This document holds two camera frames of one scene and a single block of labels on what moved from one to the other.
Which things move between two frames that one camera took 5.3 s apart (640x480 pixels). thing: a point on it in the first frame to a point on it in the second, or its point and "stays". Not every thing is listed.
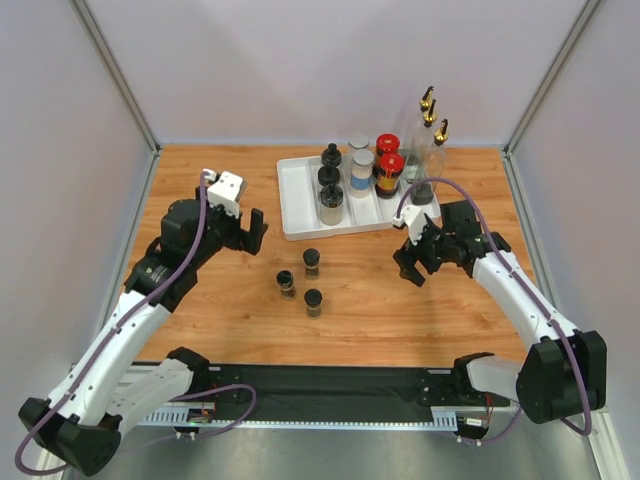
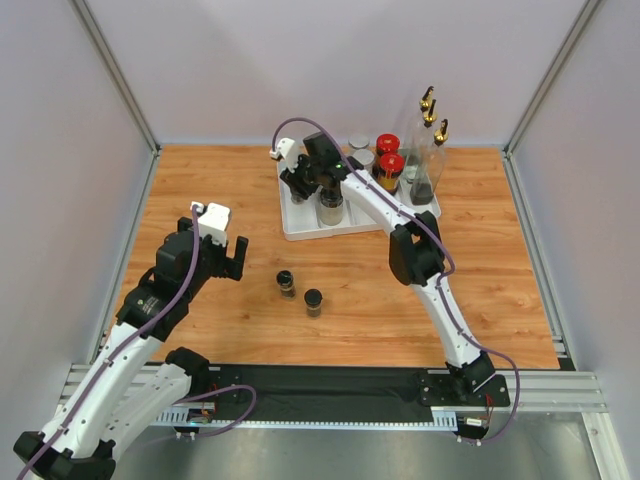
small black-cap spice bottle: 285,279 stays
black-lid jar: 331,205 stays
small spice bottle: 311,260 to 297,200
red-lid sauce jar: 391,166 stays
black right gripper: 423,251 to 300,179
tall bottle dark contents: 414,149 stays
